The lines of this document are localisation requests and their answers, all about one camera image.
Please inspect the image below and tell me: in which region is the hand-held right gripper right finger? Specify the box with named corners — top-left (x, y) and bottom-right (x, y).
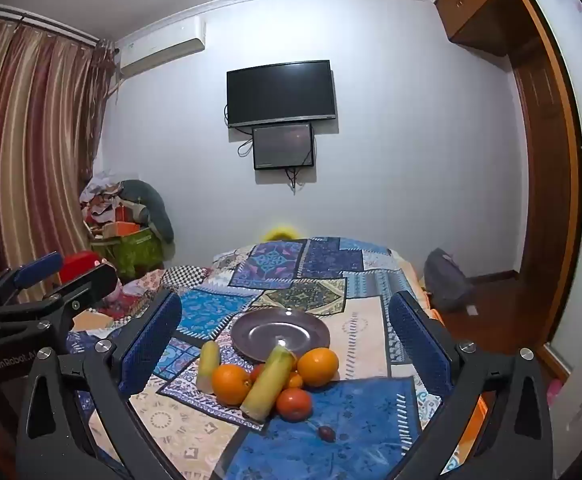
top-left (388, 289), bottom-right (554, 480)

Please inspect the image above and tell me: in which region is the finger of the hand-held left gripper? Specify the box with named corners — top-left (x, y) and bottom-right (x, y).
top-left (0, 251), bottom-right (65, 311)
top-left (0, 261), bottom-right (120, 329)

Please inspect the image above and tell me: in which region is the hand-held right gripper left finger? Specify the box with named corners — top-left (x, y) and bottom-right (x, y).
top-left (16, 287), bottom-right (187, 480)

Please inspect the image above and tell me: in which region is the pale green corn cob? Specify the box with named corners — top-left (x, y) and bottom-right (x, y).
top-left (196, 341), bottom-right (221, 395)

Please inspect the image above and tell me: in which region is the large orange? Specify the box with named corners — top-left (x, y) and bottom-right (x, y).
top-left (297, 347), bottom-right (340, 387)
top-left (212, 364), bottom-right (253, 407)

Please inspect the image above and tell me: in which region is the yellow corn cob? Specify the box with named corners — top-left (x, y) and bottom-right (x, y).
top-left (240, 345), bottom-right (297, 418)

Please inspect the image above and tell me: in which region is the dark round metal plate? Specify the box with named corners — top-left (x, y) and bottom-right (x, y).
top-left (231, 308), bottom-right (332, 363)

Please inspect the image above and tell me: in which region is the red box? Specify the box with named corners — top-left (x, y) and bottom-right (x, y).
top-left (60, 252), bottom-right (106, 286)

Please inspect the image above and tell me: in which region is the tan cardboard box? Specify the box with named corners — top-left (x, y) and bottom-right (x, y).
top-left (73, 310), bottom-right (118, 334)

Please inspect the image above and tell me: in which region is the pink floral cloth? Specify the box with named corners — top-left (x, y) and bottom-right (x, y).
top-left (103, 269), bottom-right (168, 322)

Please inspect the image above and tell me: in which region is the blue patchwork printed blanket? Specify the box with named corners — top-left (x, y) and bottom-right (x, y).
top-left (66, 236), bottom-right (472, 480)

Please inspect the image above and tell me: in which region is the grey backpack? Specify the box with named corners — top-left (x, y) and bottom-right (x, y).
top-left (423, 247), bottom-right (475, 314)

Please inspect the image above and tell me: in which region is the black and white checkered cloth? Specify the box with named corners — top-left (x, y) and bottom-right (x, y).
top-left (160, 265), bottom-right (212, 291)

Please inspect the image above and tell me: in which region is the pile of papers and boxes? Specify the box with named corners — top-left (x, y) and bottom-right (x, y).
top-left (80, 172), bottom-right (147, 241)

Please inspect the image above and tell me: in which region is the orange blanket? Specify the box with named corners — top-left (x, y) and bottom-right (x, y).
top-left (428, 307), bottom-right (488, 466)

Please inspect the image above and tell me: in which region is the grey cushion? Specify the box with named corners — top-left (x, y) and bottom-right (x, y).
top-left (121, 179), bottom-right (176, 247)

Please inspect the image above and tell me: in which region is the striped brown curtain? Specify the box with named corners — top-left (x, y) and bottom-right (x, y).
top-left (0, 15), bottom-right (116, 301)

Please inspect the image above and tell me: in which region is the yellow round object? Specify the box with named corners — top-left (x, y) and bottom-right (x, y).
top-left (263, 226), bottom-right (300, 242)

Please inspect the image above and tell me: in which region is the wooden wardrobe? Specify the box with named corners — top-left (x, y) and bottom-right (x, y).
top-left (433, 0), bottom-right (582, 386)

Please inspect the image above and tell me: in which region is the white air conditioner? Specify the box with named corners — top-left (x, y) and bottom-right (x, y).
top-left (116, 15), bottom-right (207, 79)

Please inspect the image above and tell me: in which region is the small black wall monitor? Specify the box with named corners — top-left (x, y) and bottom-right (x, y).
top-left (252, 122), bottom-right (316, 171)

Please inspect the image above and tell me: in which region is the white curtain rail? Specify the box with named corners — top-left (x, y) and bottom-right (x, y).
top-left (0, 2), bottom-right (116, 53)

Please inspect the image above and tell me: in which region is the black wall television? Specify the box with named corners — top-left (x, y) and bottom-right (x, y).
top-left (226, 60), bottom-right (337, 129)

